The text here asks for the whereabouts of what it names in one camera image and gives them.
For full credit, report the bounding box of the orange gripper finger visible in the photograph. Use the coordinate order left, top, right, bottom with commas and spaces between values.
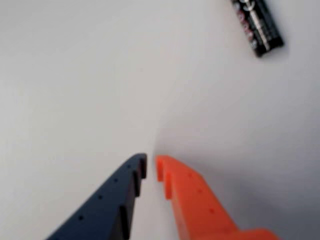
155, 154, 281, 240

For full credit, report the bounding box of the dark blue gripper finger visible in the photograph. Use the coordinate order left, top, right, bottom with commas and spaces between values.
46, 153, 148, 240

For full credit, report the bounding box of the black battery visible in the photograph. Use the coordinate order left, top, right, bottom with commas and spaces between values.
229, 0, 286, 59

